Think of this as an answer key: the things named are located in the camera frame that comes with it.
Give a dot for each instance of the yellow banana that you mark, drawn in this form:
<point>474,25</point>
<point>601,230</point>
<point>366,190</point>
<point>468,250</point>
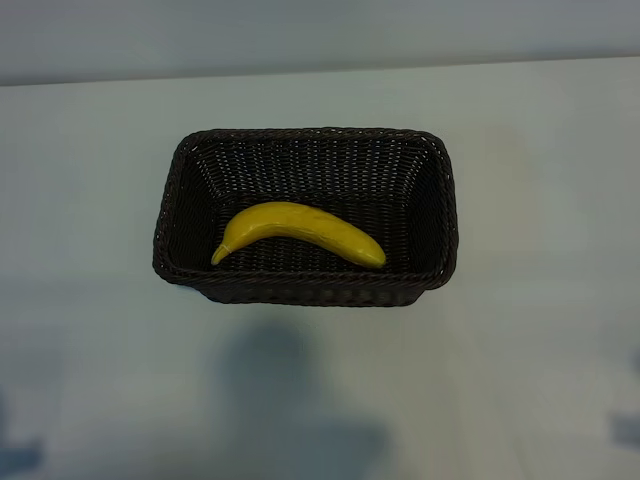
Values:
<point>300,220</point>

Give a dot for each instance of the dark brown woven basket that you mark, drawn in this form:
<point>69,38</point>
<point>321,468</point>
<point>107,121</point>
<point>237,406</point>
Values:
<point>310,170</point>

